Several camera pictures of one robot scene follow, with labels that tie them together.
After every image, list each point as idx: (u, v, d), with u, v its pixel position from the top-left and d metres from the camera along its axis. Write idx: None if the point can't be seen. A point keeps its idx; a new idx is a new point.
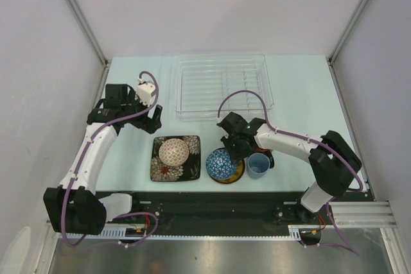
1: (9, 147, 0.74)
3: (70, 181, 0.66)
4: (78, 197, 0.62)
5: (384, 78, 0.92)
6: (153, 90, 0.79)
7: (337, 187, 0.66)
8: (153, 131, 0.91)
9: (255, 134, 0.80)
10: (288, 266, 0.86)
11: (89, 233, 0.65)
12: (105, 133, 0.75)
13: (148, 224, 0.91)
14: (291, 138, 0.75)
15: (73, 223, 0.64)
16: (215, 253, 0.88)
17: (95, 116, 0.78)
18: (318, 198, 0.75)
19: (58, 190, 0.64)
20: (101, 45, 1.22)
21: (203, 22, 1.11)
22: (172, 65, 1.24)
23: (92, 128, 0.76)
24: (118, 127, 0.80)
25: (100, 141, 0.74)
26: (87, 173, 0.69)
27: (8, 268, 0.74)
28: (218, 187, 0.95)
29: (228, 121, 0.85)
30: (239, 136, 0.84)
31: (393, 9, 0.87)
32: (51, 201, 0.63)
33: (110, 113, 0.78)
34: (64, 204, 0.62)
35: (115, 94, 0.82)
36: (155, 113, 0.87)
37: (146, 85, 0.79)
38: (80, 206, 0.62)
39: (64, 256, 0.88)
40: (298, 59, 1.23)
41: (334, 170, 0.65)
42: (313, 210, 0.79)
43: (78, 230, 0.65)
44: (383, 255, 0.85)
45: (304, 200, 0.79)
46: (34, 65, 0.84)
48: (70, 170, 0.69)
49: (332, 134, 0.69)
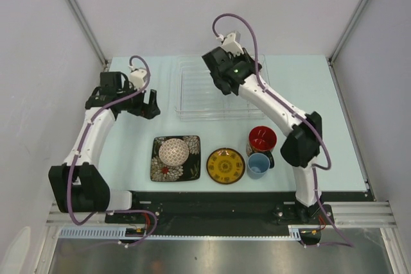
1: (9, 147, 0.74)
3: (74, 157, 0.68)
4: (84, 172, 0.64)
5: (384, 78, 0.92)
6: (145, 74, 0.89)
7: (301, 160, 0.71)
8: (150, 116, 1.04)
9: (242, 83, 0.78)
10: (288, 266, 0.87)
11: (95, 210, 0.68)
12: (104, 116, 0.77)
13: (148, 224, 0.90)
14: (271, 99, 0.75)
15: (79, 200, 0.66)
16: (215, 253, 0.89)
17: (94, 101, 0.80)
18: (304, 188, 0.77)
19: (63, 167, 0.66)
20: (101, 45, 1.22)
21: (203, 22, 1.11)
22: (173, 65, 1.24)
23: (90, 112, 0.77)
24: (115, 113, 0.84)
25: (100, 123, 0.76)
26: (90, 150, 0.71)
27: (8, 268, 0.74)
28: (218, 187, 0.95)
29: (216, 59, 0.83)
30: (221, 76, 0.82)
31: (393, 9, 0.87)
32: (56, 179, 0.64)
33: (107, 99, 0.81)
34: (69, 182, 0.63)
35: (110, 81, 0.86)
36: (151, 99, 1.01)
37: (137, 72, 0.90)
38: (86, 180, 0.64)
39: (64, 256, 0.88)
40: (298, 59, 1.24)
41: (306, 145, 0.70)
42: (309, 203, 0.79)
43: (84, 208, 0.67)
44: (383, 255, 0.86)
45: (298, 195, 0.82)
46: (34, 64, 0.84)
48: (74, 147, 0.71)
49: (315, 115, 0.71)
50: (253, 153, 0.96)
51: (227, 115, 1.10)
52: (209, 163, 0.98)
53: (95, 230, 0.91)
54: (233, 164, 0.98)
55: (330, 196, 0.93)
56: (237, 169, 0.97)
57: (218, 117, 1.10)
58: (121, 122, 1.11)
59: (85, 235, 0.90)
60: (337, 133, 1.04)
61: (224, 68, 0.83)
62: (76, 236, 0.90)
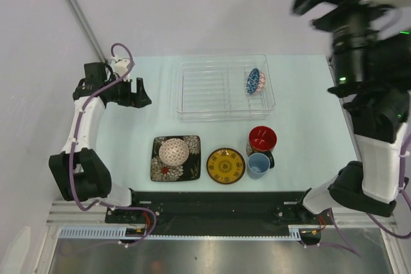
1: (8, 147, 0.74)
3: (72, 145, 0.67)
4: (84, 156, 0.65)
5: None
6: (128, 63, 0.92)
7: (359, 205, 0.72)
8: (141, 105, 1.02)
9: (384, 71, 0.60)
10: (288, 266, 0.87)
11: (101, 195, 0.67)
12: (94, 104, 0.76)
13: (148, 224, 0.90)
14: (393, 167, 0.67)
15: (83, 185, 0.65)
16: (215, 254, 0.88)
17: (80, 92, 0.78)
18: (316, 202, 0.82)
19: (62, 154, 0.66)
20: (101, 45, 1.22)
21: (203, 22, 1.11)
22: (173, 65, 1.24)
23: (79, 102, 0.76)
24: (104, 101, 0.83)
25: (92, 111, 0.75)
26: (86, 136, 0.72)
27: (8, 269, 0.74)
28: (218, 187, 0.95)
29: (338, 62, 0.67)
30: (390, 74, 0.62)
31: None
32: (57, 166, 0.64)
33: (95, 88, 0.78)
34: (70, 167, 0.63)
35: (95, 72, 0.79)
36: (138, 86, 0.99)
37: (121, 61, 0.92)
38: (88, 163, 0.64)
39: (65, 256, 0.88)
40: (298, 59, 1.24)
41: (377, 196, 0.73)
42: (314, 211, 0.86)
43: (88, 194, 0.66)
44: (383, 255, 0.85)
45: (306, 203, 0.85)
46: (33, 65, 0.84)
48: (70, 135, 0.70)
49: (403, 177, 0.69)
50: (253, 153, 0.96)
51: (228, 116, 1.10)
52: (209, 163, 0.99)
53: (96, 230, 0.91)
54: (233, 164, 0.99)
55: None
56: (237, 169, 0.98)
57: (219, 117, 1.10)
58: (118, 120, 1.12)
59: (85, 234, 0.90)
60: (337, 133, 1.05)
61: (402, 49, 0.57)
62: (76, 235, 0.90)
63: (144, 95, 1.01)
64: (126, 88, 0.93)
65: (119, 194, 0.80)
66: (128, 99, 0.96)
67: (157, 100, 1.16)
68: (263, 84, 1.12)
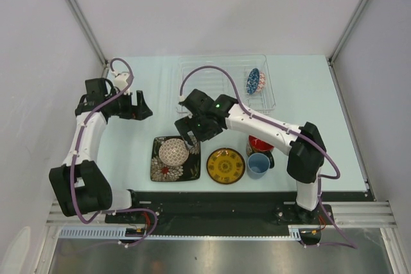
1: (9, 147, 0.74)
3: (72, 157, 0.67)
4: (85, 169, 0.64)
5: (384, 78, 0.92)
6: (128, 77, 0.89)
7: (313, 177, 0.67)
8: (142, 117, 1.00)
9: (226, 117, 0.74)
10: (288, 266, 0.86)
11: (101, 208, 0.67)
12: (96, 118, 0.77)
13: (148, 224, 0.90)
14: (260, 123, 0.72)
15: (84, 199, 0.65)
16: (215, 254, 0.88)
17: (83, 108, 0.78)
18: (307, 195, 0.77)
19: (63, 168, 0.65)
20: (101, 45, 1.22)
21: (204, 22, 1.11)
22: (173, 65, 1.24)
23: (81, 117, 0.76)
24: (105, 116, 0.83)
25: (93, 126, 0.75)
26: (87, 149, 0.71)
27: (8, 269, 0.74)
28: (217, 187, 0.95)
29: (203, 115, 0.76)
30: (205, 115, 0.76)
31: (393, 8, 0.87)
32: (57, 180, 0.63)
33: (96, 103, 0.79)
34: (71, 181, 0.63)
35: (96, 88, 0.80)
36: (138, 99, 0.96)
37: (121, 76, 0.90)
38: (89, 178, 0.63)
39: (64, 256, 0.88)
40: (298, 59, 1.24)
41: (310, 161, 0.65)
42: (311, 207, 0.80)
43: (89, 208, 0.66)
44: (384, 255, 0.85)
45: (298, 199, 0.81)
46: (33, 65, 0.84)
48: (71, 149, 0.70)
49: (309, 124, 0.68)
50: (253, 153, 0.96)
51: None
52: (209, 163, 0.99)
53: (96, 230, 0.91)
54: (233, 164, 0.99)
55: (330, 196, 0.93)
56: (237, 169, 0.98)
57: None
58: (118, 120, 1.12)
59: (84, 234, 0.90)
60: (337, 133, 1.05)
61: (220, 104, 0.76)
62: (76, 235, 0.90)
63: (144, 106, 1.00)
64: (126, 101, 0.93)
65: (120, 198, 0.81)
66: (129, 111, 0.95)
67: (157, 100, 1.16)
68: (263, 84, 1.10)
